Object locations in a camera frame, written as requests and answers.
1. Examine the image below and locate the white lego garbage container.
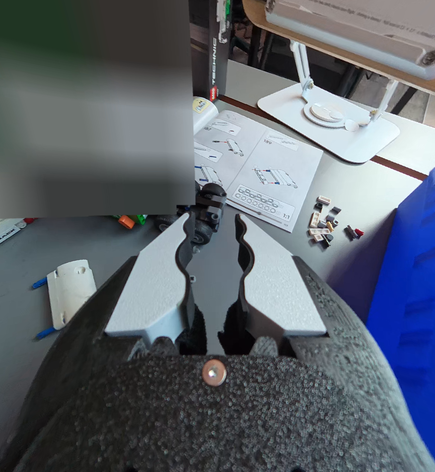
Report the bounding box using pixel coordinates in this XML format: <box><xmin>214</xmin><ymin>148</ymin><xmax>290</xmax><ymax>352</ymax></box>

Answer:
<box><xmin>0</xmin><ymin>217</ymin><xmax>38</xmax><ymax>257</ymax></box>

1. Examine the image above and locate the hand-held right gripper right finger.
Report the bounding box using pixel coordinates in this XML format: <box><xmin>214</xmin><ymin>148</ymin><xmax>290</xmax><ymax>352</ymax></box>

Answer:
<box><xmin>235</xmin><ymin>214</ymin><xmax>328</xmax><ymax>339</ymax></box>

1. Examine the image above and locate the white board stand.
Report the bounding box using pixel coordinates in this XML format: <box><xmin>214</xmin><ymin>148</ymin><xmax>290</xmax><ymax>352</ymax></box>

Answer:
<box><xmin>257</xmin><ymin>40</ymin><xmax>401</xmax><ymax>163</ymax></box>

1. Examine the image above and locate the lego set box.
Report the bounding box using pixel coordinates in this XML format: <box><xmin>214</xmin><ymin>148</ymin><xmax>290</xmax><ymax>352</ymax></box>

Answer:
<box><xmin>192</xmin><ymin>0</ymin><xmax>233</xmax><ymax>108</ymax></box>

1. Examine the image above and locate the lego instruction booklet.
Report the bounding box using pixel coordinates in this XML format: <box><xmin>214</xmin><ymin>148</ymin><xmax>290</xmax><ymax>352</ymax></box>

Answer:
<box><xmin>193</xmin><ymin>97</ymin><xmax>324</xmax><ymax>234</ymax></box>

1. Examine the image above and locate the task sheet board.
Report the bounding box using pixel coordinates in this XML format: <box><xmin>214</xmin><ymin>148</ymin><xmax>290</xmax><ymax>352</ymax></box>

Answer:
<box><xmin>241</xmin><ymin>0</ymin><xmax>435</xmax><ymax>101</ymax></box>

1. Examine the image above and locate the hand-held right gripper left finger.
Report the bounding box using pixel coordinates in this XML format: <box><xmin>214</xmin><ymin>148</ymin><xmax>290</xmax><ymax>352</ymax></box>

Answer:
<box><xmin>105</xmin><ymin>212</ymin><xmax>196</xmax><ymax>345</ymax></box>

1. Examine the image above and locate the white curved lego panel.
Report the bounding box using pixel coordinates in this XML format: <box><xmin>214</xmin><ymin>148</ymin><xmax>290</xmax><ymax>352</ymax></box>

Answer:
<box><xmin>46</xmin><ymin>260</ymin><xmax>97</xmax><ymax>330</ymax></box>

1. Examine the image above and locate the lego truck chassis with cab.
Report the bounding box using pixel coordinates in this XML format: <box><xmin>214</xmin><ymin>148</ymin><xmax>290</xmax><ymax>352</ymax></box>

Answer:
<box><xmin>110</xmin><ymin>182</ymin><xmax>228</xmax><ymax>247</ymax></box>

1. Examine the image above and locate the pile of small lego tiles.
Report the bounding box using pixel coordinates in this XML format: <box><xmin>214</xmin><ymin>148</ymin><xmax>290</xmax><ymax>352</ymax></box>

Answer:
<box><xmin>308</xmin><ymin>195</ymin><xmax>364</xmax><ymax>248</ymax></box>

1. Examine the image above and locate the blue plastic bin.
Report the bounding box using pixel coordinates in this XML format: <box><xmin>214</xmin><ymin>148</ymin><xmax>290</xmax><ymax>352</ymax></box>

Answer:
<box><xmin>365</xmin><ymin>149</ymin><xmax>435</xmax><ymax>472</ymax></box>

